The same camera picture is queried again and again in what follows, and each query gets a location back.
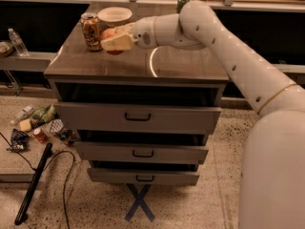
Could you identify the green chip bag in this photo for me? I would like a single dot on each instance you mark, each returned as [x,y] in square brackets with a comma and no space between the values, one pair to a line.
[46,114]

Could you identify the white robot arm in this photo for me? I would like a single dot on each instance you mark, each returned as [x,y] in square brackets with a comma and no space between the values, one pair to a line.
[272,188]

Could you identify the black bar on floor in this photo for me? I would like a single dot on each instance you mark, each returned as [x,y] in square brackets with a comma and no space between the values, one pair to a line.
[22,213]

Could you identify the red apple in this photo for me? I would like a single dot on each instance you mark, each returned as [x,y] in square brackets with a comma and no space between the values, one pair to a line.
[106,34]

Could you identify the plastic bottle on floor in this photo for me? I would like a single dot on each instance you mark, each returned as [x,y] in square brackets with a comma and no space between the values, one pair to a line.
[23,114]

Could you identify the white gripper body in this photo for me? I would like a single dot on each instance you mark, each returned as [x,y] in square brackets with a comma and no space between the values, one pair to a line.
[143,32]

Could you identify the grey drawer cabinet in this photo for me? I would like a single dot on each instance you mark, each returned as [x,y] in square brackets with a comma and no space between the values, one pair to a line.
[162,76]

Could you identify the middle grey drawer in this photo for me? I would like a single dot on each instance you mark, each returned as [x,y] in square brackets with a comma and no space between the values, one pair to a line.
[141,153]

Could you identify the clear plastic water bottle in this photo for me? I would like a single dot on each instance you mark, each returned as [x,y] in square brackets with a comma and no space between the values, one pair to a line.
[18,43]

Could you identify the dark snack bag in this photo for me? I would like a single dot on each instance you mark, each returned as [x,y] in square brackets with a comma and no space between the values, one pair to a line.
[67,136]

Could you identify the top grey drawer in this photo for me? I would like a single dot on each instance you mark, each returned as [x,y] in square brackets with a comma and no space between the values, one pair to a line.
[138,118]

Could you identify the dark blue chip bag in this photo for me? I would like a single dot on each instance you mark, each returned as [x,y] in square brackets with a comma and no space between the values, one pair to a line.
[18,141]

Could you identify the white bowl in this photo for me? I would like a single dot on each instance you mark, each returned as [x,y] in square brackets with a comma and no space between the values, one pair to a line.
[115,16]

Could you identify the small red can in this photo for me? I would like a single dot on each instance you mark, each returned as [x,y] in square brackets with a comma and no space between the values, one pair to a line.
[39,134]

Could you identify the orange patterned can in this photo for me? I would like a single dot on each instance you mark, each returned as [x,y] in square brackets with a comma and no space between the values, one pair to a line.
[91,30]

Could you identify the bowl on left shelf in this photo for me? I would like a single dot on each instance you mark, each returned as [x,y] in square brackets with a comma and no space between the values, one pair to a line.
[6,48]

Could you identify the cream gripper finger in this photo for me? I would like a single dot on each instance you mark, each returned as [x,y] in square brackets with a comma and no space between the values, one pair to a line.
[119,42]
[124,29]

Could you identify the yellow sponge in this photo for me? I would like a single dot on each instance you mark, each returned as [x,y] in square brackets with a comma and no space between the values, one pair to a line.
[25,125]

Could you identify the bottom grey drawer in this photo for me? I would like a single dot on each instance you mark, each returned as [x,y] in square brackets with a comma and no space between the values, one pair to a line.
[143,177]

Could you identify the white honeycomb packet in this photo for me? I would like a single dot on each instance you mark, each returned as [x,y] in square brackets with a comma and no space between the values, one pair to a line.
[56,126]

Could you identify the grey drawer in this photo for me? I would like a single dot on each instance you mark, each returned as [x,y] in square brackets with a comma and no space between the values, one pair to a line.
[138,118]
[143,177]
[141,153]

